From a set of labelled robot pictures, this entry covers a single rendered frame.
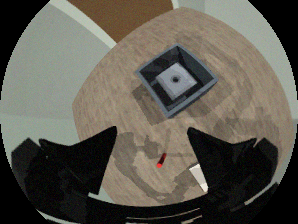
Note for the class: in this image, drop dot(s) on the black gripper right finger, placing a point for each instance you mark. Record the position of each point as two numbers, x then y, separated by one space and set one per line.
216 157

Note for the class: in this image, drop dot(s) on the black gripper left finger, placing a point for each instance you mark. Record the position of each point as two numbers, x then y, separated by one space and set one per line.
86 160

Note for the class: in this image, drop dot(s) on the dark red peg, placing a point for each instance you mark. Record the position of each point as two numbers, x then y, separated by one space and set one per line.
161 160

